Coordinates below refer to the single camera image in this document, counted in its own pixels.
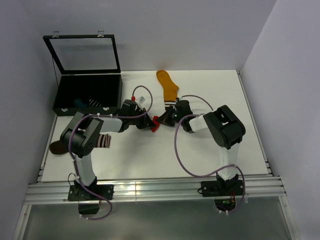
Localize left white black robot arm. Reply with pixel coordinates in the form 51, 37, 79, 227
60, 99, 156, 202

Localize black white striped ankle sock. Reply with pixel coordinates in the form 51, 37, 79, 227
88, 99, 102, 108

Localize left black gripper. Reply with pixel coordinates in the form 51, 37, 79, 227
128, 108, 156, 130

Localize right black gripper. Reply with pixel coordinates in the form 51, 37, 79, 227
155, 105, 184, 127

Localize teal sock with red heel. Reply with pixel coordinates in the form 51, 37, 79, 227
73, 98, 89, 108

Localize black glass-lid display box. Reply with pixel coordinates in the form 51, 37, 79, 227
42, 31, 123, 117

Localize aluminium mounting rail frame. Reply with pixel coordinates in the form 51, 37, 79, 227
14, 70, 300, 240

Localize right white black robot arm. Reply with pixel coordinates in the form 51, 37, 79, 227
156, 100, 246, 200

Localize mustard yellow striped sock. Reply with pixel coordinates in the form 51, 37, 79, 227
156, 70, 179, 110

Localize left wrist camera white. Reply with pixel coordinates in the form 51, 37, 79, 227
135, 96, 146, 109

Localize beige red reindeer sock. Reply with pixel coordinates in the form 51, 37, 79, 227
143, 113, 160, 133

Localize brown pink striped sock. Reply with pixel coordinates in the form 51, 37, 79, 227
49, 134, 112, 155

